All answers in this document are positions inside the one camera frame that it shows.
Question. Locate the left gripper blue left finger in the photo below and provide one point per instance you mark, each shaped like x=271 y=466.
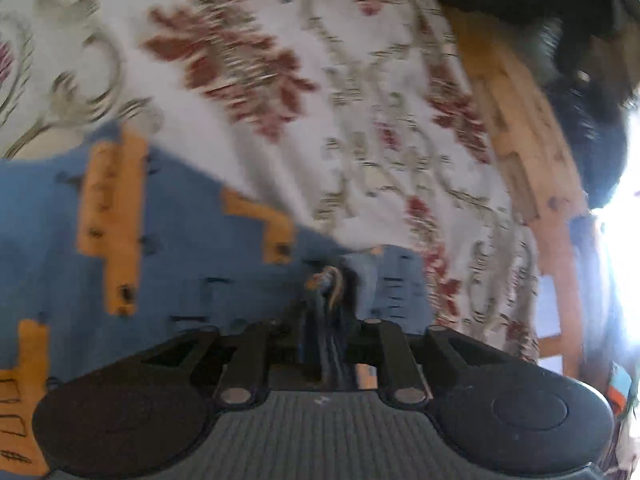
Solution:
x=304 y=329

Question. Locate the floral white bedspread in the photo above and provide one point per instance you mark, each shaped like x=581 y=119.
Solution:
x=353 y=117

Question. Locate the black hanging garment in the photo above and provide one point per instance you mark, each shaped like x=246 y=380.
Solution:
x=584 y=54

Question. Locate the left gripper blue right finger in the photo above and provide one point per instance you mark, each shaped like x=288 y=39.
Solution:
x=338 y=372

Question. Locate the blue pants with orange boats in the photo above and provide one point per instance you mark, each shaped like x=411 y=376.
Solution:
x=116 y=246

